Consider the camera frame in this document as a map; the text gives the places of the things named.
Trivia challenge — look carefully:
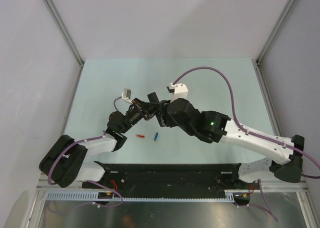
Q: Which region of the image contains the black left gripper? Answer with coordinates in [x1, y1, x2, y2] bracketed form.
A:
[120, 98, 161, 134]

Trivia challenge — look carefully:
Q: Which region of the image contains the black remote control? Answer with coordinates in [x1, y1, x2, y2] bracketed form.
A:
[147, 92, 160, 105]

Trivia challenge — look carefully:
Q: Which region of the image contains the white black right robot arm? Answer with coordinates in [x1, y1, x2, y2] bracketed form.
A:
[156, 98, 304, 189]

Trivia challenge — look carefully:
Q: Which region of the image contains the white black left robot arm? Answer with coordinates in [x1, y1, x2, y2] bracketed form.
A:
[39, 98, 161, 188]

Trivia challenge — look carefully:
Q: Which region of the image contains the light blue battery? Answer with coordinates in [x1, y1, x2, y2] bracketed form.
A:
[153, 132, 159, 141]

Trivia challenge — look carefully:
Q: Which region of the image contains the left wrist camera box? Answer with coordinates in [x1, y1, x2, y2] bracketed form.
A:
[121, 88, 132, 101]

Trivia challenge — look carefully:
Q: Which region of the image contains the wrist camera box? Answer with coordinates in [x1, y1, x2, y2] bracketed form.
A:
[121, 88, 132, 101]
[167, 83, 188, 102]

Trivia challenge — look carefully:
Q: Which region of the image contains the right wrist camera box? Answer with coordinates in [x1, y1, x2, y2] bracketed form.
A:
[167, 83, 188, 102]

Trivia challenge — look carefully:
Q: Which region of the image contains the grey slotted cable duct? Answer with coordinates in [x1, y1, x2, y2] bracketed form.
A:
[44, 189, 253, 203]

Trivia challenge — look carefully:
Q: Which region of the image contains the aluminium frame post right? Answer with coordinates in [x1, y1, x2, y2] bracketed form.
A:
[256, 0, 305, 64]

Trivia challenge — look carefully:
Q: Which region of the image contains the aluminium frame post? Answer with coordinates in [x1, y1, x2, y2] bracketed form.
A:
[37, 0, 85, 68]
[256, 0, 305, 64]

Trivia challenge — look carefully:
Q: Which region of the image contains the aluminium frame post left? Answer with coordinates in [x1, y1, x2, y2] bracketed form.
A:
[37, 0, 85, 68]

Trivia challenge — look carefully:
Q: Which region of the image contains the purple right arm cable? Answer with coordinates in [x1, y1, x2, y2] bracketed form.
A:
[173, 66, 320, 179]

